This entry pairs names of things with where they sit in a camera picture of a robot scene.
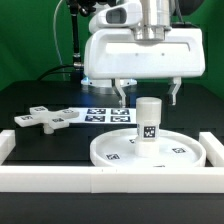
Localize black camera pole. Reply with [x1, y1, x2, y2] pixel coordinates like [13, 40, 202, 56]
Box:
[66, 0, 96, 68]

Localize grey cable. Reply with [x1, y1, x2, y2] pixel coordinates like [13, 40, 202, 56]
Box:
[52, 0, 68, 81]

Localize white round table top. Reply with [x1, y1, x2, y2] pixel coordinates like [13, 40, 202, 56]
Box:
[90, 128, 206, 168]

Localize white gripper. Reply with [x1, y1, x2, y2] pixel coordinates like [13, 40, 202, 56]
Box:
[84, 28, 205, 108]

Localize black cable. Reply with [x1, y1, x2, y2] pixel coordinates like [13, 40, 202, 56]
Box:
[35, 64, 84, 82]

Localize white right fence bar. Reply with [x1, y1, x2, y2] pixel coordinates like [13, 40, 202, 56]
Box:
[199, 132, 224, 167]

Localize white fence bar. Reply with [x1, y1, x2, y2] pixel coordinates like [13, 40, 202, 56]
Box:
[199, 132, 224, 167]
[0, 130, 16, 166]
[0, 166, 224, 193]

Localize white left fence bar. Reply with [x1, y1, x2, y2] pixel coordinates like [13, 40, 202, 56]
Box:
[0, 130, 16, 166]

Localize white cross-shaped table base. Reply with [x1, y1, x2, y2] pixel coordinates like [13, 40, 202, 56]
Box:
[14, 106, 79, 134]

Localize white front fence bar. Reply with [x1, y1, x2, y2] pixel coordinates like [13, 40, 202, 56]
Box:
[0, 166, 224, 193]

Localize white marker sheet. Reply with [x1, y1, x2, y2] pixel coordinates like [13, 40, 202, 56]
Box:
[69, 108, 136, 124]

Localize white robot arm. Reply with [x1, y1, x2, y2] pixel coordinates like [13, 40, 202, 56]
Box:
[84, 0, 205, 106]

